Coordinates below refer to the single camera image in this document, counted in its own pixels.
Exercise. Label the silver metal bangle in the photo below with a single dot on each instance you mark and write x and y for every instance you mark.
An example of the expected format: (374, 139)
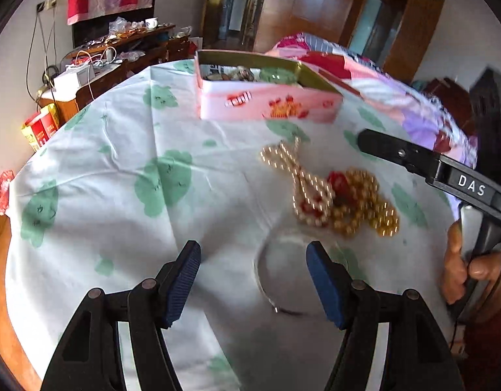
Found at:
(282, 275)

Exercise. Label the red knot charm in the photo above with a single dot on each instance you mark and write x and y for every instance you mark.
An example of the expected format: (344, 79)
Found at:
(341, 188)

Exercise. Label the green jade bangle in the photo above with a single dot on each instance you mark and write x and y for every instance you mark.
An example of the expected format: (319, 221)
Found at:
(277, 76)

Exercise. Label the pink metal jewelry tin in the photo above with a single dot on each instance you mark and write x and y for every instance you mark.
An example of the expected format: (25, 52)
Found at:
(228, 89)

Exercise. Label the right hand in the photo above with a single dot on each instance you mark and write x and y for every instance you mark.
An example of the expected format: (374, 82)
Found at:
(486, 268)

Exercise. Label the dark wooden headboard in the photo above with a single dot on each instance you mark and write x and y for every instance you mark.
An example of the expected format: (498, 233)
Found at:
(456, 100)

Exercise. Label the patchwork pink purple quilt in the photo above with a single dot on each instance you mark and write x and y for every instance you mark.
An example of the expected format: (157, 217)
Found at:
(425, 119)

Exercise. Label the red plastic bag bin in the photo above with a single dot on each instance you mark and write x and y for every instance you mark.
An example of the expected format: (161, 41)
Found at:
(6, 178)

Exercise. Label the white green patterned tablecloth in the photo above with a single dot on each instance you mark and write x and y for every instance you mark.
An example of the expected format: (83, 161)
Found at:
(117, 192)

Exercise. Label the wooden wardrobe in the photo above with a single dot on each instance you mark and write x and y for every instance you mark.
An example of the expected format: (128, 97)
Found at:
(336, 20)

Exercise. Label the red yellow gift box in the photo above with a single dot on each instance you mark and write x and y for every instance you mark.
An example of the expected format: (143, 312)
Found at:
(41, 126)

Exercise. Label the white box on cabinet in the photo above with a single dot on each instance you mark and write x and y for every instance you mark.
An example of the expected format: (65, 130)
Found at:
(75, 77)

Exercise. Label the wooden TV cabinet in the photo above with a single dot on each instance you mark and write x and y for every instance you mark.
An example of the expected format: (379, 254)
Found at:
(102, 67)

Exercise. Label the wooden door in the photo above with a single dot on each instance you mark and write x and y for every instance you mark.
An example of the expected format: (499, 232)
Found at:
(211, 22)

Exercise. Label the wall power socket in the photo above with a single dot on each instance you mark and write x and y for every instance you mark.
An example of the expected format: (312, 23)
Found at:
(46, 5)

